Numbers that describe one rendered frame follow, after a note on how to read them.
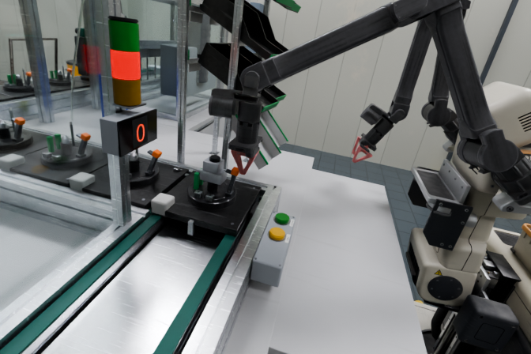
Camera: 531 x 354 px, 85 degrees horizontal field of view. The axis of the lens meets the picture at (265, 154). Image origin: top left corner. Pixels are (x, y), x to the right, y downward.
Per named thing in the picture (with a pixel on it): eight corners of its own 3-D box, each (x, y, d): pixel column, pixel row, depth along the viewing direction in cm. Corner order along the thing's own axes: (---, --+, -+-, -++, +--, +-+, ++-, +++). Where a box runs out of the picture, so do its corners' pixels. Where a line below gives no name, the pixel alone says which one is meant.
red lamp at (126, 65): (145, 77, 57) (144, 52, 56) (129, 80, 53) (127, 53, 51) (123, 73, 58) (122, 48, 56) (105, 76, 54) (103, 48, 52)
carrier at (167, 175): (189, 174, 98) (190, 140, 93) (145, 211, 76) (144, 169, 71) (126, 159, 102) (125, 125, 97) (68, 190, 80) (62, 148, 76)
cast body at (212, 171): (227, 178, 83) (228, 156, 80) (220, 185, 79) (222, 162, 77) (201, 171, 85) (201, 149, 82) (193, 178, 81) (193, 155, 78)
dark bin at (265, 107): (276, 107, 104) (287, 90, 100) (261, 113, 93) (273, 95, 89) (218, 61, 108) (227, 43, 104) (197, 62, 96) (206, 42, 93)
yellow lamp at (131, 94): (146, 102, 59) (145, 78, 58) (130, 107, 55) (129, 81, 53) (125, 98, 60) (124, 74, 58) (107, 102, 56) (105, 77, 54)
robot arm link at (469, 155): (529, 161, 66) (511, 156, 71) (502, 128, 65) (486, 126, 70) (495, 186, 67) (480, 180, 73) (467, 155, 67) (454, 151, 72)
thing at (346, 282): (382, 191, 133) (384, 186, 132) (436, 419, 52) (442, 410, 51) (240, 157, 147) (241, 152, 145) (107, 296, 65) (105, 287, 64)
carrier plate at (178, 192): (261, 192, 94) (261, 186, 93) (236, 237, 72) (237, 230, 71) (193, 175, 98) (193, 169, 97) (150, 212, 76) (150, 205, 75)
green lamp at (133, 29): (144, 51, 56) (144, 24, 54) (127, 52, 51) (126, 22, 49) (122, 47, 56) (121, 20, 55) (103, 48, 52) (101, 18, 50)
